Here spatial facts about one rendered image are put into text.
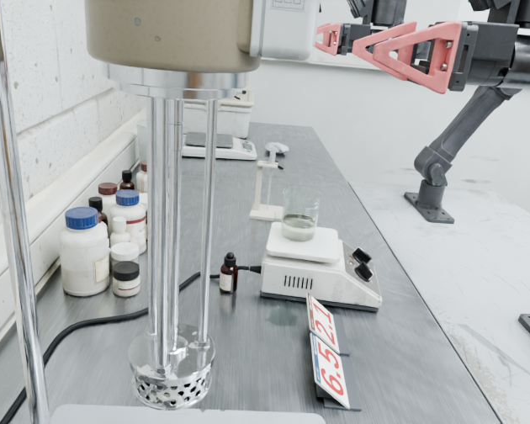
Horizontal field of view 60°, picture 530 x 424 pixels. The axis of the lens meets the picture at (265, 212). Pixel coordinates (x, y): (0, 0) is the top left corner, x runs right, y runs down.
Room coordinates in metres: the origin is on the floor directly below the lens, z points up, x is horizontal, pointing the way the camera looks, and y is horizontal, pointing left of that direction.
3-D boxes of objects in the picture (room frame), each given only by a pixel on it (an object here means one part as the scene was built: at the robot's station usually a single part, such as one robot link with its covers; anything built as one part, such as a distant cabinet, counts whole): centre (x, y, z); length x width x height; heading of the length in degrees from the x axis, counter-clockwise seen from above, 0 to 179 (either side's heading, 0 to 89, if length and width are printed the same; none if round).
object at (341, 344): (0.57, -0.11, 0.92); 0.09 x 0.06 x 0.04; 0
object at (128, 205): (0.77, 0.25, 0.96); 0.06 x 0.06 x 0.11
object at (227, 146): (1.54, 0.18, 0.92); 0.26 x 0.19 x 0.05; 97
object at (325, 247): (0.71, -0.07, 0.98); 0.12 x 0.12 x 0.01; 86
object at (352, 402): (0.47, -0.11, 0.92); 0.09 x 0.06 x 0.04; 0
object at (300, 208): (0.71, -0.06, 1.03); 0.07 x 0.06 x 0.08; 124
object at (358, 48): (0.57, -0.13, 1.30); 0.09 x 0.07 x 0.07; 94
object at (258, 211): (1.02, -0.01, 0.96); 0.08 x 0.08 x 0.13; 87
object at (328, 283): (0.70, -0.10, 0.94); 0.22 x 0.13 x 0.08; 86
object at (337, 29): (1.10, -0.10, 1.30); 0.09 x 0.07 x 0.07; 94
